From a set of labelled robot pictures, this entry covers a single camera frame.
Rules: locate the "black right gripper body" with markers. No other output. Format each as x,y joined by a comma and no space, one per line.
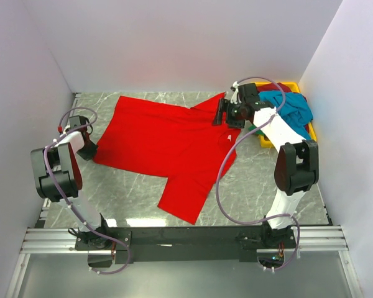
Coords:
233,115

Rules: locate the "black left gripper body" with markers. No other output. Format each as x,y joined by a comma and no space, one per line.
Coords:
88,151

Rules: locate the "bright red t shirt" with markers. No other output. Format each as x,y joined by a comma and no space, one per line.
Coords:
178,143

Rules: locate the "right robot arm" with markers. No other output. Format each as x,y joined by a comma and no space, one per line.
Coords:
297,165

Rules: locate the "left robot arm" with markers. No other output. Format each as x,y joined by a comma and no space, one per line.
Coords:
58,178

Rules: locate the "green shirt in bin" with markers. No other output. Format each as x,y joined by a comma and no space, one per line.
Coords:
257,132

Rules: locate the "dark red shirt in bin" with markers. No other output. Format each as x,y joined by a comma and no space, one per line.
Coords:
279,86

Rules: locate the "blue t shirt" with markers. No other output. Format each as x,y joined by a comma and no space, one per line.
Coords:
292,105

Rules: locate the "yellow plastic bin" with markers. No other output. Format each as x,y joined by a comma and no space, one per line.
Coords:
296,111

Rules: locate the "black base beam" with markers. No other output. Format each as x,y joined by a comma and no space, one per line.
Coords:
144,244

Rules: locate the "aluminium side rail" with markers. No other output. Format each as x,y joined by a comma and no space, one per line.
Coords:
46,204

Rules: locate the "aluminium front rail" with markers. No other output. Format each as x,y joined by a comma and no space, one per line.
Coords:
59,241

